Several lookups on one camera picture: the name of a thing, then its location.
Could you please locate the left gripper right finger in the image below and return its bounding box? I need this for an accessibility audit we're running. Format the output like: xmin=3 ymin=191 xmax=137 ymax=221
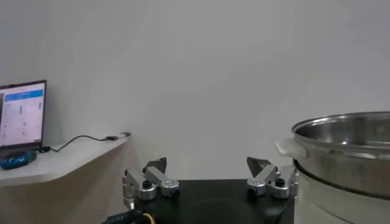
xmin=246 ymin=156 xmax=301 ymax=199

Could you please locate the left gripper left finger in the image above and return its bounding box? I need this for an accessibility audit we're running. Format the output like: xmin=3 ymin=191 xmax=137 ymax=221
xmin=121 ymin=156 xmax=180 ymax=211

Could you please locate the steel steamer basket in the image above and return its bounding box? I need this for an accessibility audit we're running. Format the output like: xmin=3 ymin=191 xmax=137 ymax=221
xmin=274 ymin=111 xmax=390 ymax=200

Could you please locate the white electric cooker base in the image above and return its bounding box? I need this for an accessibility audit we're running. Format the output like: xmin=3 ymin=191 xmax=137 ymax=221
xmin=294 ymin=170 xmax=390 ymax=224

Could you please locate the white side table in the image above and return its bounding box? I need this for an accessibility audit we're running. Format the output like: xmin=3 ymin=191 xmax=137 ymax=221
xmin=0 ymin=135 xmax=132 ymax=224

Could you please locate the blue computer mouse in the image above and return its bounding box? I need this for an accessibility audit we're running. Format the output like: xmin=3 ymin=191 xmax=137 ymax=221
xmin=0 ymin=151 xmax=38 ymax=170

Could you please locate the small grey cable adapter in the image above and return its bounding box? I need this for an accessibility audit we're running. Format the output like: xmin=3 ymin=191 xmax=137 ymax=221
xmin=105 ymin=131 xmax=132 ymax=141

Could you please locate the black laptop cable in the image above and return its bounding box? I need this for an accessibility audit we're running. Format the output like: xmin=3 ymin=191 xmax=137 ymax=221
xmin=38 ymin=135 xmax=118 ymax=153

